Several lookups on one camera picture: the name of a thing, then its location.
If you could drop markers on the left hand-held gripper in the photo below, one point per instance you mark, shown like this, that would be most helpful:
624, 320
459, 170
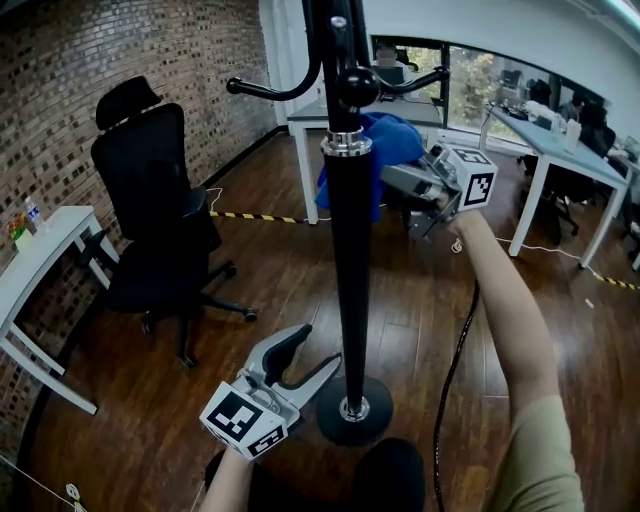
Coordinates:
235, 417

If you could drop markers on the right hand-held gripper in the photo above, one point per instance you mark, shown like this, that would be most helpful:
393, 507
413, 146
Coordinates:
470, 180

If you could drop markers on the blue cloth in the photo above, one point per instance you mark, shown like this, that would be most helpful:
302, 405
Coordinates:
395, 140

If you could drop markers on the black coat stand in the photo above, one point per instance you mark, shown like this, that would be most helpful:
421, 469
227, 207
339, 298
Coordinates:
350, 250

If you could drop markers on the person's left forearm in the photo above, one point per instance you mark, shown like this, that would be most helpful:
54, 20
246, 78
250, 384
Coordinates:
225, 482

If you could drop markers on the person's right forearm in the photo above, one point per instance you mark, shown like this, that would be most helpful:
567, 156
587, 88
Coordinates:
510, 310

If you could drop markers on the wide window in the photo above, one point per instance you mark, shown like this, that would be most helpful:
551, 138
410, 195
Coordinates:
470, 85

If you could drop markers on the white table with grey top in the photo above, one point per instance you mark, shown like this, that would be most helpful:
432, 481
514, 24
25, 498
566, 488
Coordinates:
305, 120

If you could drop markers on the person's black trousers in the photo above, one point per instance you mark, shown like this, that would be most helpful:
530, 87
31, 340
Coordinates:
385, 475

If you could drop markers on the black swivel chair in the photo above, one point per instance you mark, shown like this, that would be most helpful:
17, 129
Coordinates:
560, 200

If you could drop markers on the yellow black floor tape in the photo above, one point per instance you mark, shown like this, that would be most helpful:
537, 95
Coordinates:
255, 216
617, 282

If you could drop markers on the white table with blue top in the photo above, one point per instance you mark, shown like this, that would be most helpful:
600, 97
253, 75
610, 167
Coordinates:
560, 145

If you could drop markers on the black office chair with headrest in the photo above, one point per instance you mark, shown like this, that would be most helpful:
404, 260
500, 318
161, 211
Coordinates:
145, 190

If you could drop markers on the person's beige shirt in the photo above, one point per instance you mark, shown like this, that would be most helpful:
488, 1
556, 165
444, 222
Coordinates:
540, 460

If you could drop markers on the small white desk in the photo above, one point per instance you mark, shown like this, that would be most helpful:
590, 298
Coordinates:
45, 250

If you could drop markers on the clear water bottle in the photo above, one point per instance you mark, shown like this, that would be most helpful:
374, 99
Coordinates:
32, 215

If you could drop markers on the potted flowers in white pot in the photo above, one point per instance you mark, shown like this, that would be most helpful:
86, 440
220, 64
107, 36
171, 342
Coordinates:
20, 235

